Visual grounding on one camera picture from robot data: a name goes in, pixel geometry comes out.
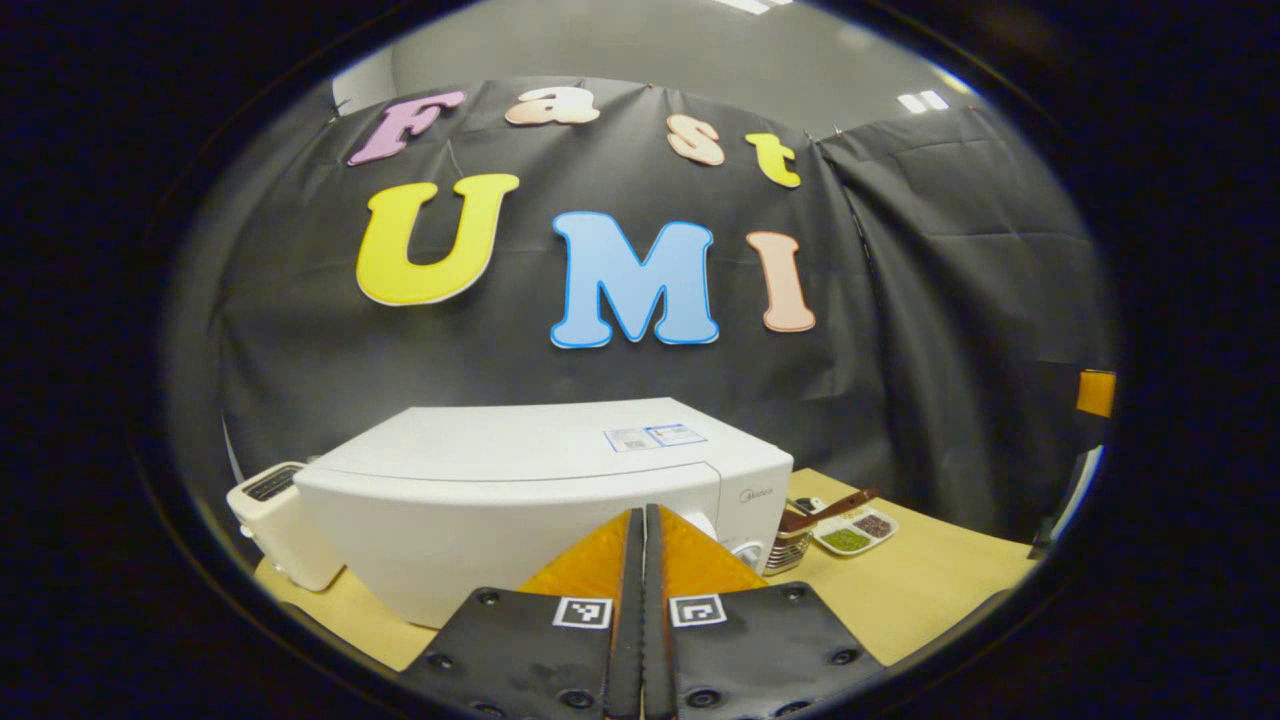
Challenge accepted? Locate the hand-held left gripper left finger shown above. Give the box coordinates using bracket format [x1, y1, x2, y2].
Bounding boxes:
[400, 507, 646, 720]

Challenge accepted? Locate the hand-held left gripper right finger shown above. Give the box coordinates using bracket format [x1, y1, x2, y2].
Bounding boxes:
[645, 505, 886, 720]

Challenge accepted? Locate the white microwave oven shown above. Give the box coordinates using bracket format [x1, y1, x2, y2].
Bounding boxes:
[293, 397, 794, 629]

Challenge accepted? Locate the black backdrop cloth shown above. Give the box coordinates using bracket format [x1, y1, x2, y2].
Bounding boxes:
[165, 75, 1116, 546]

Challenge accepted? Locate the white divided condiment dish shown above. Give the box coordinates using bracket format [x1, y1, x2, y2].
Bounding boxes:
[810, 503, 899, 557]

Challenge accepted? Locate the white toaster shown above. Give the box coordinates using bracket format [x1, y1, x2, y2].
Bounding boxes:
[227, 461, 346, 593]

